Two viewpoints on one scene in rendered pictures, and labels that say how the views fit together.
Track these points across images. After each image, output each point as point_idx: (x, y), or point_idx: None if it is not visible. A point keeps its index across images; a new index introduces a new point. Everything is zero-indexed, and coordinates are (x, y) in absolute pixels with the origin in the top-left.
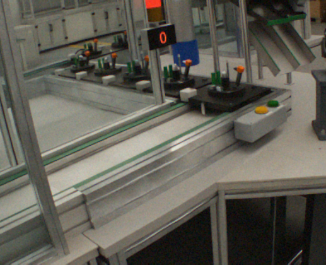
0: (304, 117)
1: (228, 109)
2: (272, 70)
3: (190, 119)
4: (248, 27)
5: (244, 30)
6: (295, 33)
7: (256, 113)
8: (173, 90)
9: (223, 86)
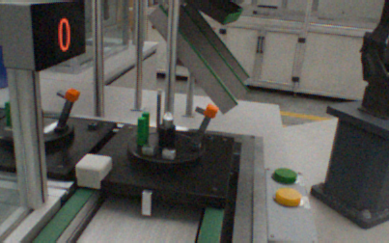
0: None
1: (215, 202)
2: (220, 104)
3: (123, 233)
4: None
5: (172, 31)
6: (215, 39)
7: (286, 208)
8: (45, 159)
9: (165, 146)
